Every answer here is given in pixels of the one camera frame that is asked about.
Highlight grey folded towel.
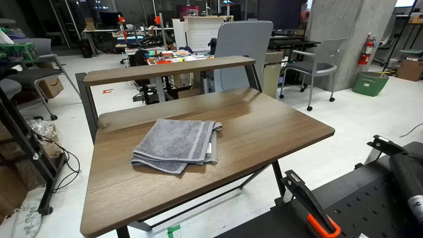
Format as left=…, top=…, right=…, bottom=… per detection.
left=131, top=119, right=223, bottom=175

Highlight light wooden cabinet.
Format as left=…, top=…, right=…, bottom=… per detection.
left=262, top=51, right=284, bottom=99

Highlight cluttered desk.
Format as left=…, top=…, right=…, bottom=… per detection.
left=125, top=49, right=215, bottom=105

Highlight grey partition panel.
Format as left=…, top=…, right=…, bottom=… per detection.
left=214, top=20, right=274, bottom=92

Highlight white cabinet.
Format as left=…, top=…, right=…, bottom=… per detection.
left=183, top=16, right=234, bottom=52

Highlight grey chair on castors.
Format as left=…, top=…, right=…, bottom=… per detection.
left=279, top=38, right=347, bottom=111

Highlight black monitor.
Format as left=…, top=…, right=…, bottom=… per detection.
left=99, top=12, right=120, bottom=29

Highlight green plastic bin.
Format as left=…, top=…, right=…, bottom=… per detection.
left=352, top=72, right=390, bottom=97

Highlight small cardboard box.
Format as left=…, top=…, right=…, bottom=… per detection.
left=38, top=77, right=64, bottom=99

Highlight clear plastic bag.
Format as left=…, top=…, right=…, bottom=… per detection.
left=29, top=119, right=62, bottom=156

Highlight red fire extinguisher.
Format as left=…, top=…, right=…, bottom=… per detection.
left=358, top=32, right=378, bottom=65

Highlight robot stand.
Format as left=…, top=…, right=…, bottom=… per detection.
left=215, top=141, right=423, bottom=238

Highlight grey armchair with metal legs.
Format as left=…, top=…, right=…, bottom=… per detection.
left=0, top=38, right=80, bottom=121

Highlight black metal rack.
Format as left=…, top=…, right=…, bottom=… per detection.
left=0, top=65, right=66, bottom=216

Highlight green patterned box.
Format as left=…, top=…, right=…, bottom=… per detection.
left=0, top=43, right=39, bottom=63

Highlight large cardboard box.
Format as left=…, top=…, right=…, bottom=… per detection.
left=395, top=58, right=423, bottom=82

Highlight stack of flat cardboard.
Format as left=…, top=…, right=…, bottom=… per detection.
left=0, top=121, right=47, bottom=225

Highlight black clamp with orange handle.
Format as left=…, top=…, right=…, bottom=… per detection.
left=281, top=170, right=341, bottom=238

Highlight black cable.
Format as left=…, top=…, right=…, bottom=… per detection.
left=33, top=131, right=82, bottom=194

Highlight grey cable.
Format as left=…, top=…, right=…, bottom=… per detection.
left=399, top=123, right=423, bottom=138

